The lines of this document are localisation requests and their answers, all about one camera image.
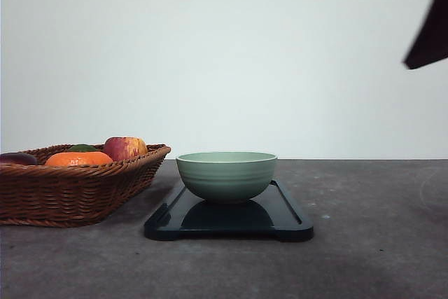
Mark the green ceramic bowl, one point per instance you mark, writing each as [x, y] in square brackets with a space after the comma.
[227, 176]

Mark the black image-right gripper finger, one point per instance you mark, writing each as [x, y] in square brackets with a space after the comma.
[431, 43]

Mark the red yellow apple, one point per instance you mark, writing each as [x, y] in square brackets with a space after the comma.
[125, 148]

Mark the orange tangerine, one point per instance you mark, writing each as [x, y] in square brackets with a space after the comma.
[77, 158]

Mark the dark blue rectangular tray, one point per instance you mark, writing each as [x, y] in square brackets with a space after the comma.
[273, 214]

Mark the dark green fruit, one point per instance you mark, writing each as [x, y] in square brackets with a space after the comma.
[83, 148]

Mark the brown wicker basket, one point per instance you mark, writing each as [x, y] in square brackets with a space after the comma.
[71, 196]

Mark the dark purple fruit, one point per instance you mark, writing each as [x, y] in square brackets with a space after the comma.
[18, 158]

